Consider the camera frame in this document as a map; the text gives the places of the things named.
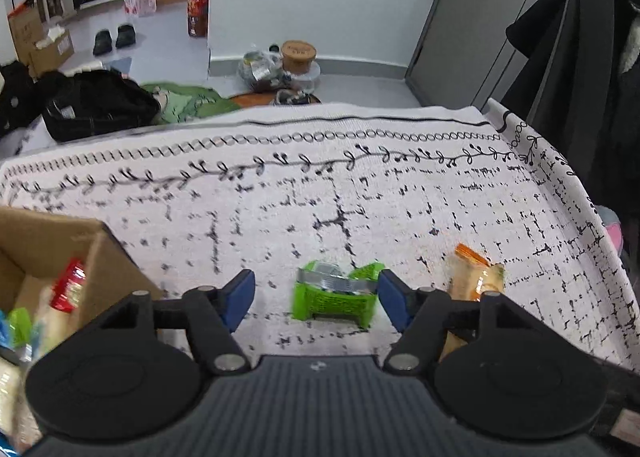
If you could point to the clear plastic container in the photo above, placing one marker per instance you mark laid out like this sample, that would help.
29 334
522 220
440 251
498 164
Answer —
305 82

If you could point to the bright green snack packet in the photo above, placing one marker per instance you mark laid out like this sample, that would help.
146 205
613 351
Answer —
335 299

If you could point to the orange cracker packet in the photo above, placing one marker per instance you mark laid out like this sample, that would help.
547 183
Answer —
472 277

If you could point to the pack of water bottles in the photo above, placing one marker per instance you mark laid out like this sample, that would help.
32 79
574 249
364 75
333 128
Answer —
140 1

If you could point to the black slipper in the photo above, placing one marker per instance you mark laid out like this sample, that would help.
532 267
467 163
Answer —
102 42
126 36

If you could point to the white black-patterned blanket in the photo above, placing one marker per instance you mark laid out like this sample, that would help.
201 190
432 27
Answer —
300 197

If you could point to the black bag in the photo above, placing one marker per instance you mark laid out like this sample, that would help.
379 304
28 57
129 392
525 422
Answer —
100 104

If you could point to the red liquid bottle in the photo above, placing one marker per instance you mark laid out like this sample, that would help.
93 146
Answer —
198 12

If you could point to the grey door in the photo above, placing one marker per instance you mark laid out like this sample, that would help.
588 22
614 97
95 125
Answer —
480 17

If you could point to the pink cloth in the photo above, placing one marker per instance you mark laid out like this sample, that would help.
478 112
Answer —
611 232

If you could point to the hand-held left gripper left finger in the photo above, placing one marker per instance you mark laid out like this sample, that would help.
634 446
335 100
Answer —
239 299

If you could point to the black clothing pile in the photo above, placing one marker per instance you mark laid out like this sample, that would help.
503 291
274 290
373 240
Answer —
17 97

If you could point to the dark green snack packet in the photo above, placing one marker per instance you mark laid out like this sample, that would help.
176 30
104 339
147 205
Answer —
20 327

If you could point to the clear plastic bag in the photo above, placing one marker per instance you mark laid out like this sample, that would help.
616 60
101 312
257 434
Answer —
260 71

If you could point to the jar with cork lid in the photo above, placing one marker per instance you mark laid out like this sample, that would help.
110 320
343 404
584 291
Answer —
299 56

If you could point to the small cardboard box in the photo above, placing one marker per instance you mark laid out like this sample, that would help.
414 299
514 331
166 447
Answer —
50 49

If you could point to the hanging black coat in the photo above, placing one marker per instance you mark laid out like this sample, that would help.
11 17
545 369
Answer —
585 77

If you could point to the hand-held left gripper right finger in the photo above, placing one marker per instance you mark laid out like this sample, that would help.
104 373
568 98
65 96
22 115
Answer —
392 299

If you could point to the green cloth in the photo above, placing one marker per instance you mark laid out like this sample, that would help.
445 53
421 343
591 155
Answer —
195 102

